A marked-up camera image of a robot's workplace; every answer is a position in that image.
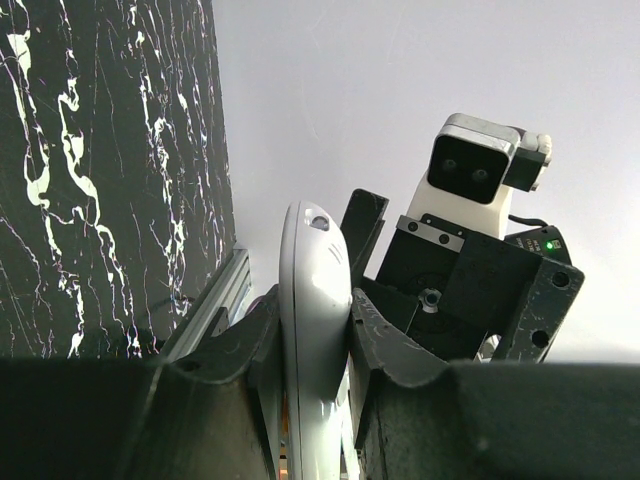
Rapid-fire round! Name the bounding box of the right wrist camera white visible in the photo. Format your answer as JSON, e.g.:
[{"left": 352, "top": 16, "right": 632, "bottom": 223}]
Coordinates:
[{"left": 407, "top": 113, "right": 553, "bottom": 239}]

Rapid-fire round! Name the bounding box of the white remote control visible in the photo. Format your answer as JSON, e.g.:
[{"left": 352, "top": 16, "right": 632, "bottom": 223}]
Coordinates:
[{"left": 278, "top": 201, "right": 352, "bottom": 479}]

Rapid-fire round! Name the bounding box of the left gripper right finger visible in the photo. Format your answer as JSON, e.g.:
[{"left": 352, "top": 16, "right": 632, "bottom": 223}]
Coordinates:
[{"left": 350, "top": 290, "right": 639, "bottom": 479}]

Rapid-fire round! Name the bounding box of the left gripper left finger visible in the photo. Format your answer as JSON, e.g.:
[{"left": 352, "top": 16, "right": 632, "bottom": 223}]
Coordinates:
[{"left": 1, "top": 289, "right": 283, "bottom": 479}]

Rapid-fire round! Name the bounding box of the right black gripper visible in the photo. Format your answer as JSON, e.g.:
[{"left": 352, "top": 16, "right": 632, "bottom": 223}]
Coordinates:
[{"left": 340, "top": 188, "right": 585, "bottom": 362}]

